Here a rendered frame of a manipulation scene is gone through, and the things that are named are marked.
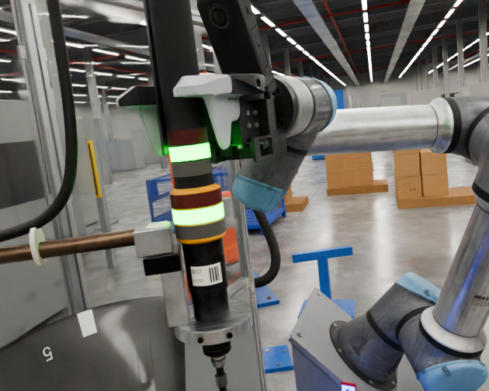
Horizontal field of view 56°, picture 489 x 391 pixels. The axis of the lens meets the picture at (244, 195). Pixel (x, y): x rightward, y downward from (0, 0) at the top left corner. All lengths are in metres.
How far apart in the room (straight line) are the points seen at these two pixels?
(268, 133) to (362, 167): 9.08
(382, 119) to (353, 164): 8.74
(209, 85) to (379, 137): 0.47
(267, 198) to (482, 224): 0.36
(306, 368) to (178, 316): 0.64
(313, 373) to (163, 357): 0.52
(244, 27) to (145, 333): 0.35
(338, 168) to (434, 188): 2.36
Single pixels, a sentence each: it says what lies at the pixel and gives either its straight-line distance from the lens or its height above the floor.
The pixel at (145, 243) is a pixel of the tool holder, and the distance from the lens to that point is 0.39.
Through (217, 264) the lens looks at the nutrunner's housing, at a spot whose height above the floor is 1.51.
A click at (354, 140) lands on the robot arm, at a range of 0.77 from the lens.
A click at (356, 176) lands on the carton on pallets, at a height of 0.34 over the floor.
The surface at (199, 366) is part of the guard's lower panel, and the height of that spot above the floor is 0.82.
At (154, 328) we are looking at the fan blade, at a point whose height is 1.40.
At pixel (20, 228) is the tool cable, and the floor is 1.56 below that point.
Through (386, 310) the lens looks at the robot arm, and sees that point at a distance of 1.05.
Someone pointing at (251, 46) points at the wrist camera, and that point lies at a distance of 0.47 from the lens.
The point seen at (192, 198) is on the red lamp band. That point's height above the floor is 1.57.
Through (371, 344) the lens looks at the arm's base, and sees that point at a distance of 1.07.
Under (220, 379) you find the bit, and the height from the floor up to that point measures 1.40.
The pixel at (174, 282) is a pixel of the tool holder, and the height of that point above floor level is 1.50.
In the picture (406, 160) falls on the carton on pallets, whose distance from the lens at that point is 7.80.
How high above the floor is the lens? 1.62
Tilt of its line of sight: 9 degrees down
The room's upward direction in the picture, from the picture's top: 7 degrees counter-clockwise
